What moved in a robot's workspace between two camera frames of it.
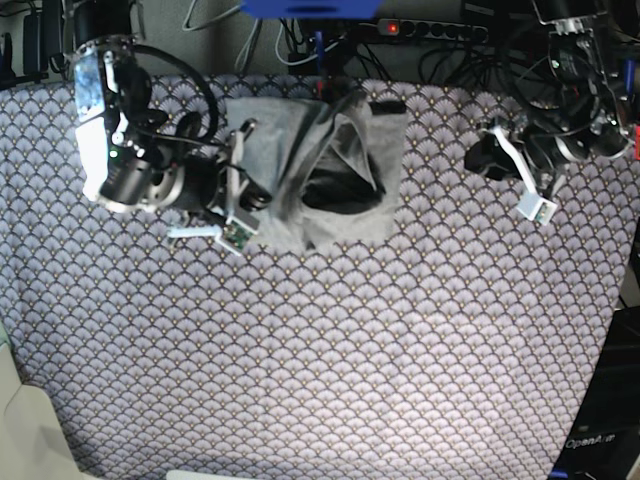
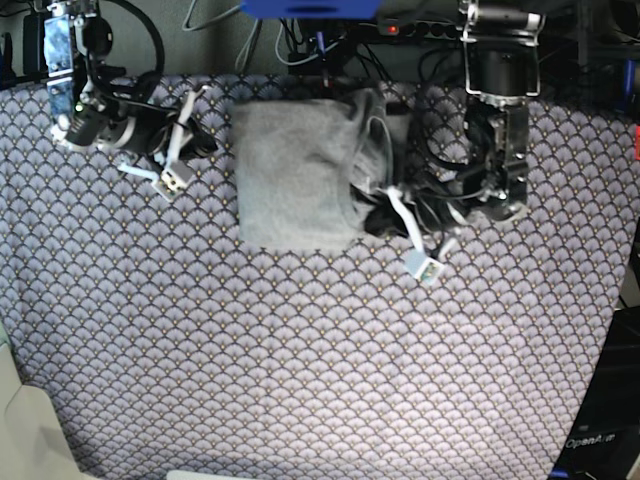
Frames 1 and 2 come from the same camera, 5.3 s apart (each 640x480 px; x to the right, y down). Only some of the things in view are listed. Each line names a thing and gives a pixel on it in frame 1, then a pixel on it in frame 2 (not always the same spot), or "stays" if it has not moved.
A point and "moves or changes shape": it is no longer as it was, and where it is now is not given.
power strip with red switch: [433, 30] stays
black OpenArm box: [603, 441] stays
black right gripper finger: [489, 159] -> [385, 217]
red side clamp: [637, 142] stays
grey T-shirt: [334, 169] moves or changes shape
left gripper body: [207, 184] -> [153, 129]
